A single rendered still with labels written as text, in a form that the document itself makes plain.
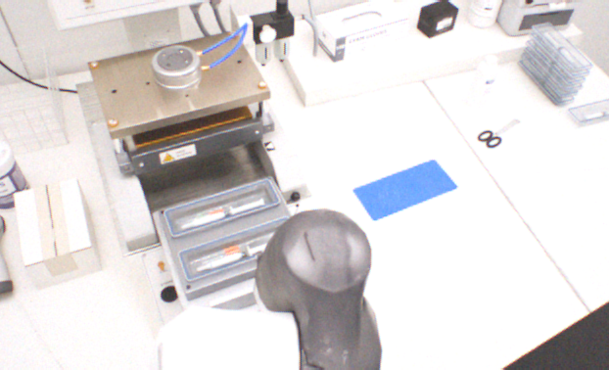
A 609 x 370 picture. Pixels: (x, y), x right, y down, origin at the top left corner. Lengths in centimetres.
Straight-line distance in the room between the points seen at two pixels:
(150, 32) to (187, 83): 20
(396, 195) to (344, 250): 87
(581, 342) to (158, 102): 73
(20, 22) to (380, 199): 96
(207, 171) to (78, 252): 28
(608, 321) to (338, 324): 52
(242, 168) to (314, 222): 65
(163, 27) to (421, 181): 66
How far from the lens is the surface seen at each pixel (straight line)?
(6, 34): 161
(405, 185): 133
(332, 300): 44
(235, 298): 85
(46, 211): 122
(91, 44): 162
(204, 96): 97
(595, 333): 90
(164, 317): 109
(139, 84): 101
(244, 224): 93
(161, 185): 108
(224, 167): 109
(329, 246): 44
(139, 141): 98
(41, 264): 117
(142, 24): 113
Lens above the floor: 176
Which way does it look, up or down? 51 degrees down
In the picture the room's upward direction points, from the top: 4 degrees clockwise
